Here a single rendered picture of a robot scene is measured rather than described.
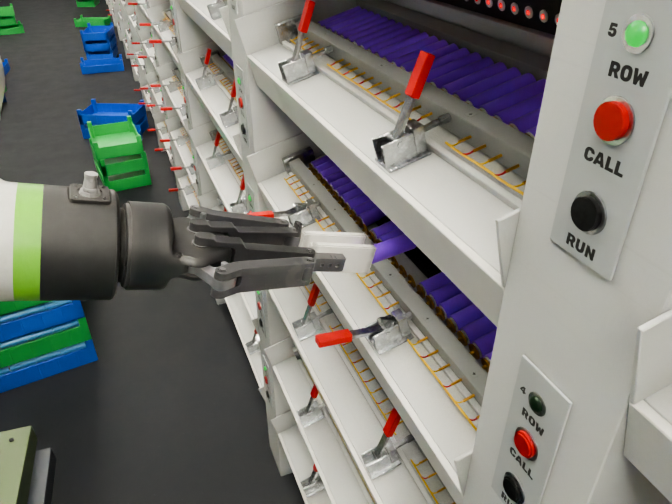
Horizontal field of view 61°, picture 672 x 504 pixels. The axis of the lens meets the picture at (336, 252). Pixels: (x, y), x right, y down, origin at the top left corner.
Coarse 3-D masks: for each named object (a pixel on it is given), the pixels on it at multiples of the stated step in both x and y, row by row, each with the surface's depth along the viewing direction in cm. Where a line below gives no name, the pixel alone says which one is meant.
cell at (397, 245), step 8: (392, 240) 59; (400, 240) 59; (408, 240) 59; (384, 248) 58; (392, 248) 58; (400, 248) 59; (408, 248) 59; (376, 256) 58; (384, 256) 58; (392, 256) 59
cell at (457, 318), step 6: (468, 306) 57; (474, 306) 56; (456, 312) 57; (462, 312) 56; (468, 312) 56; (474, 312) 56; (480, 312) 56; (450, 318) 57; (456, 318) 56; (462, 318) 56; (468, 318) 56; (474, 318) 56; (456, 324) 56; (462, 324) 56; (456, 330) 57
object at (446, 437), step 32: (256, 160) 89; (288, 160) 89; (288, 192) 87; (320, 288) 73; (352, 288) 66; (416, 288) 63; (352, 320) 62; (384, 384) 57; (416, 384) 53; (448, 384) 53; (416, 416) 51; (448, 416) 50; (448, 448) 48; (448, 480) 47
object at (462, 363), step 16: (304, 176) 84; (304, 192) 83; (320, 192) 80; (336, 208) 76; (320, 224) 76; (336, 224) 75; (352, 224) 72; (368, 240) 68; (384, 272) 63; (368, 288) 64; (400, 288) 61; (400, 304) 61; (416, 304) 58; (416, 320) 57; (432, 320) 56; (432, 336) 54; (448, 336) 54; (416, 352) 55; (432, 352) 54; (448, 352) 52; (464, 352) 52; (464, 368) 51; (480, 368) 50; (464, 384) 51; (480, 384) 49; (464, 400) 49; (480, 400) 49
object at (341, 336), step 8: (360, 328) 57; (368, 328) 57; (376, 328) 57; (384, 328) 57; (320, 336) 55; (328, 336) 55; (336, 336) 55; (344, 336) 55; (352, 336) 56; (360, 336) 56; (320, 344) 54; (328, 344) 55; (336, 344) 55
